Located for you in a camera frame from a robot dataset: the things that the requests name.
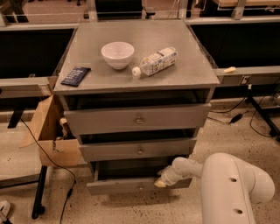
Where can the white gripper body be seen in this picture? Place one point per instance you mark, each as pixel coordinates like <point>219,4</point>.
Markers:
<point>168,176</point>

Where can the grey bottom drawer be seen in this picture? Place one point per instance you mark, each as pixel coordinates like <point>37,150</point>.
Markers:
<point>126,175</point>

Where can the grey drawer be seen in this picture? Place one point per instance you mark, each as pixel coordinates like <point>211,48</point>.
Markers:
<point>113,120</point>
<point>137,149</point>
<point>126,175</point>

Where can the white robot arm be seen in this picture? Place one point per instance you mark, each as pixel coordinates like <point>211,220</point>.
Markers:
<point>229,186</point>

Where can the grey middle drawer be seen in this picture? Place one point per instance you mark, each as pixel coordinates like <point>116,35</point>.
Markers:
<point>137,149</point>

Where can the grey drawer cabinet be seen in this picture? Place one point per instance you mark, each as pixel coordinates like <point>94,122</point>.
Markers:
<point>191,80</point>

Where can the grey top drawer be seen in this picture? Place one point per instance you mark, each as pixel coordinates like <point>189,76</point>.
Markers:
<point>113,120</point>

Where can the black stand leg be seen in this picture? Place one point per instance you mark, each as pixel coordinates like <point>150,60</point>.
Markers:
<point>274,131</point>

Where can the clear plastic bottle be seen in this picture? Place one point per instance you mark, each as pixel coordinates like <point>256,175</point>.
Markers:
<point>156,62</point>

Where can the small yellow foam piece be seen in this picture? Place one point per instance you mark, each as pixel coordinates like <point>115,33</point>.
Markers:
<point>229,70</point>

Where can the brown cardboard box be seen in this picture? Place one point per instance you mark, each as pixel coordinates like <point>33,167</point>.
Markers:
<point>44,130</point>

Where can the black table leg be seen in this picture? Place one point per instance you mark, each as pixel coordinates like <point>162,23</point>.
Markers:
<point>38,208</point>

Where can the white ceramic bowl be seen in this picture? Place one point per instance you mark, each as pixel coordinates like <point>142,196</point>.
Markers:
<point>118,54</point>

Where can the dark blue snack packet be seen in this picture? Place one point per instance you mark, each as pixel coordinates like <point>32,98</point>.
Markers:
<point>74,78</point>

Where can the white shoe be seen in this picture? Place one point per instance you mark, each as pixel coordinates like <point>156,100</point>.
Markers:
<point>5,207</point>

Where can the grey wall rail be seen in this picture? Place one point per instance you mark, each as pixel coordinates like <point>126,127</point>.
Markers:
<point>255,75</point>

